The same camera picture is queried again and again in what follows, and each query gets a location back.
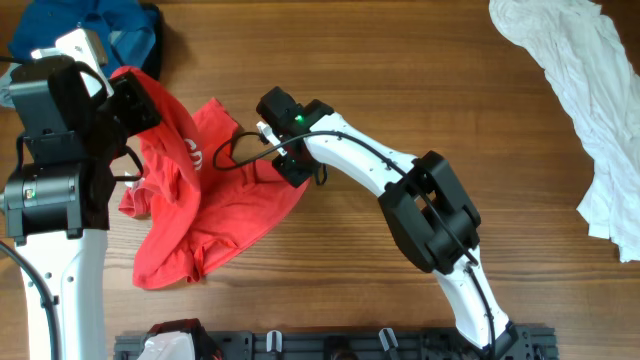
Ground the red soccer t-shirt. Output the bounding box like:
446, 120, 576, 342
117, 67, 306, 290

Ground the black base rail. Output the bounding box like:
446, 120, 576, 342
113, 327, 559, 360

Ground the grey folded garment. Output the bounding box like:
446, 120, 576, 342
0, 71, 14, 108

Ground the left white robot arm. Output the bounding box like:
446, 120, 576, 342
1, 55, 161, 359

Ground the white crumpled cloth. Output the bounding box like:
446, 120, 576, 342
489, 0, 639, 262

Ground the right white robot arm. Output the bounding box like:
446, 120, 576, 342
256, 87, 516, 359

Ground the blue polo shirt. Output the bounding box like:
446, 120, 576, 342
8, 0, 155, 76

